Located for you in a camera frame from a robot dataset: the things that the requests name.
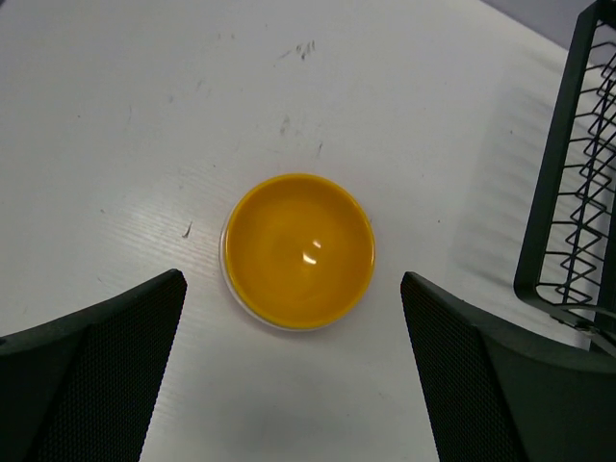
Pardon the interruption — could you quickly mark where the white bowl orange outside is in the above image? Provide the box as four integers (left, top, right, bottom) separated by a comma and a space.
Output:
218, 216, 372, 332

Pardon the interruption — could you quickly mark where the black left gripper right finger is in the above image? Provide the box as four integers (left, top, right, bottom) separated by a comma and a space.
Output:
400, 272, 615, 461

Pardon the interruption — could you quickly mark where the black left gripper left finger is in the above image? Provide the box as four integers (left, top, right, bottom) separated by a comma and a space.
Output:
1, 269, 187, 461

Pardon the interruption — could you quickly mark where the black wire dish rack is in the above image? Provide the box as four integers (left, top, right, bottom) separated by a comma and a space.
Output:
513, 1, 615, 355

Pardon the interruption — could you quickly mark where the yellow plastic bowl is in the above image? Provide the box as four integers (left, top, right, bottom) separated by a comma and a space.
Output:
226, 173, 376, 328

